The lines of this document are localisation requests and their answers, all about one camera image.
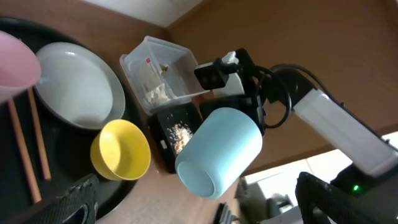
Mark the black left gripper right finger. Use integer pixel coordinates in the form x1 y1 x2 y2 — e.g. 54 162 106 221
295 172 397 224

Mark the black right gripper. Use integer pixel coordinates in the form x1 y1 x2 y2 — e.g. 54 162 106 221
198 48 268 136

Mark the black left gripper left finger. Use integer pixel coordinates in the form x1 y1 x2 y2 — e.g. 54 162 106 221
21 174 99 224

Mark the yellow bowl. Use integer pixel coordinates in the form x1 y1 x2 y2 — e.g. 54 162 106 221
90 119 151 180

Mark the blue cup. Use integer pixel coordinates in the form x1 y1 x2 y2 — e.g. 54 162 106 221
175 108 262 199

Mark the pink cup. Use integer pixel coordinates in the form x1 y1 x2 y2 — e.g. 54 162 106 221
1 31 41 103

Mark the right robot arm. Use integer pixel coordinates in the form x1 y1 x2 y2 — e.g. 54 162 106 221
194 49 397 197

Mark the clear plastic waste bin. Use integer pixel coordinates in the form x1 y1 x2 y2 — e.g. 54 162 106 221
119 36 207 116

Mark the right wooden chopstick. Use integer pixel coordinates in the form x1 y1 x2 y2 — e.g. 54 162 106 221
27 88 52 180

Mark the wooden chopstick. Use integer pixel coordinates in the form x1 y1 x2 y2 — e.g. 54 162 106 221
27 88 52 180
7 98 42 203

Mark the left wooden chopstick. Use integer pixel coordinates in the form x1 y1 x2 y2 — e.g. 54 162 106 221
7 98 42 203

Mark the food scraps and rice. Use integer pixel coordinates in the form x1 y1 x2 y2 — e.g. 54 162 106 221
167 123 193 155

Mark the black rectangular tray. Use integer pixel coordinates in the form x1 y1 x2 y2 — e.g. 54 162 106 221
148 103 202 174

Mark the crumpled white tissue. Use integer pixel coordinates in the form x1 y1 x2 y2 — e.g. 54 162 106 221
145 84 170 106

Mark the grey plate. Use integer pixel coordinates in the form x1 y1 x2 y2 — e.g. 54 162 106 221
35 42 126 130

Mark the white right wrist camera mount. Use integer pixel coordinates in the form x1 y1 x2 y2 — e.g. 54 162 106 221
194 51 244 98

